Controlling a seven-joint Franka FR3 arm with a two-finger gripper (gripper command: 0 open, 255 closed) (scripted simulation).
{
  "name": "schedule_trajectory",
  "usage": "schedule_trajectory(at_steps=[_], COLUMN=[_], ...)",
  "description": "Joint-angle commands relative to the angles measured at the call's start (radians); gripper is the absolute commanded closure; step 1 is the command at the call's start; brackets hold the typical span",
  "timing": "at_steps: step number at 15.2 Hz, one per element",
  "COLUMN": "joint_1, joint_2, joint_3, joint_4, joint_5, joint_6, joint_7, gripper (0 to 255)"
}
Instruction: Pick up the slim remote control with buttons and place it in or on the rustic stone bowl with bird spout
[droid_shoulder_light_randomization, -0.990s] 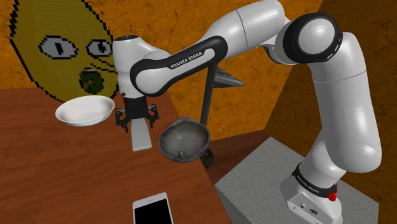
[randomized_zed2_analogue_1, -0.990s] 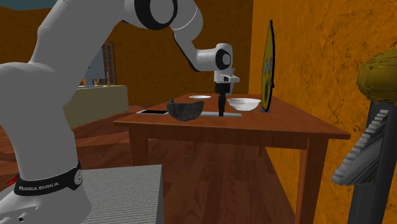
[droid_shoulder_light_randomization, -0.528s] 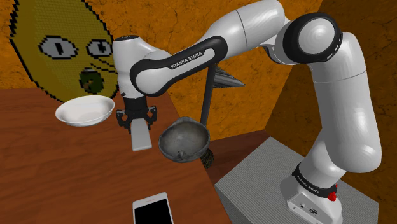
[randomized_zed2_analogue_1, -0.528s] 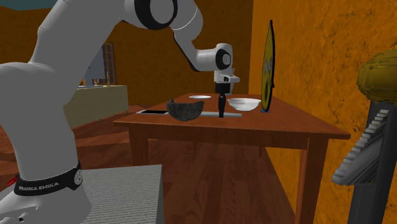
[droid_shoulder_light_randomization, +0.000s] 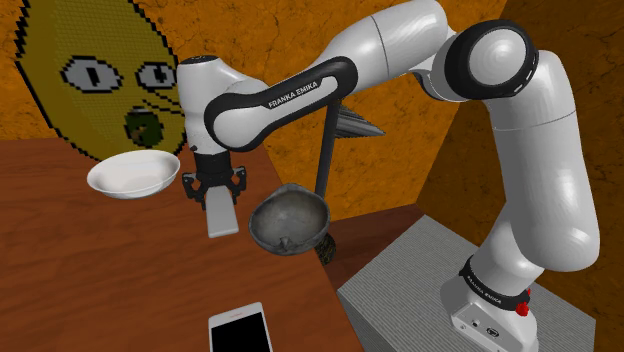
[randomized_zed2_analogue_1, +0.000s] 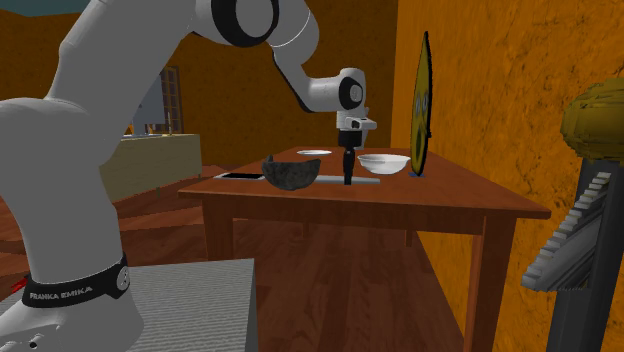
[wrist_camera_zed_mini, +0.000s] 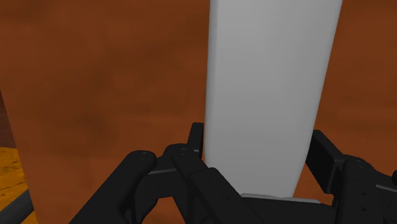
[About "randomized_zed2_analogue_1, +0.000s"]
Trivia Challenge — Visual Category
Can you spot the yellow round face disc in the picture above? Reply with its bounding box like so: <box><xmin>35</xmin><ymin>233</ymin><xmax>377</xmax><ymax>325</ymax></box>
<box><xmin>408</xmin><ymin>30</ymin><xmax>434</xmax><ymax>179</ymax></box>

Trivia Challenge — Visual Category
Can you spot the black flat phone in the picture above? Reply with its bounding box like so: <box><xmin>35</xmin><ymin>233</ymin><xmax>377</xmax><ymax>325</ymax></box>
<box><xmin>213</xmin><ymin>171</ymin><xmax>267</xmax><ymax>182</ymax></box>

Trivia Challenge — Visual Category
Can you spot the pale yellow sideboard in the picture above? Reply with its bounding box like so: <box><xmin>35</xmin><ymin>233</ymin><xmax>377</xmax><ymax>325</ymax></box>
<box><xmin>99</xmin><ymin>132</ymin><xmax>204</xmax><ymax>204</ymax></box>

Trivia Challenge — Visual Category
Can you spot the brown wooden table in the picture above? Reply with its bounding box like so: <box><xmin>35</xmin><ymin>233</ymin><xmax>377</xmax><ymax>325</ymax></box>
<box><xmin>177</xmin><ymin>146</ymin><xmax>553</xmax><ymax>352</ymax></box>

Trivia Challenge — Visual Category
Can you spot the dark grey stone bowl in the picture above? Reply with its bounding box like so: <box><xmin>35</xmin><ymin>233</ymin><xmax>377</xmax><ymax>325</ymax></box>
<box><xmin>261</xmin><ymin>154</ymin><xmax>322</xmax><ymax>192</ymax></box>

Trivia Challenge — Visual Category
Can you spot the grey robot stand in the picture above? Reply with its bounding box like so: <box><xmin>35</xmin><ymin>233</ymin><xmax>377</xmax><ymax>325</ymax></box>
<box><xmin>0</xmin><ymin>258</ymin><xmax>260</xmax><ymax>352</ymax></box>

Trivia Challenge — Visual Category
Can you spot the white bowl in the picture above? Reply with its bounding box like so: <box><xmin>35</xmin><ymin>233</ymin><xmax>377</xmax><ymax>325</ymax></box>
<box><xmin>357</xmin><ymin>153</ymin><xmax>412</xmax><ymax>176</ymax></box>

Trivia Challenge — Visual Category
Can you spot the brown framed window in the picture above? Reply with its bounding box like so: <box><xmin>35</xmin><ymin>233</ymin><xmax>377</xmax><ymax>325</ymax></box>
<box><xmin>159</xmin><ymin>65</ymin><xmax>185</xmax><ymax>135</ymax></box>

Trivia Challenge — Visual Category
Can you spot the grey flat slab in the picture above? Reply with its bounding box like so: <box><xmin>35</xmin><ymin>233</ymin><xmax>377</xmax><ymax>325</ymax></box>
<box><xmin>313</xmin><ymin>174</ymin><xmax>382</xmax><ymax>186</ymax></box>

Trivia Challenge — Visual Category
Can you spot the dark stand with yellow top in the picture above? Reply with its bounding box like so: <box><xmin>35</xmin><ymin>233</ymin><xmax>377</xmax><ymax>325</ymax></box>
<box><xmin>520</xmin><ymin>76</ymin><xmax>624</xmax><ymax>352</ymax></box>

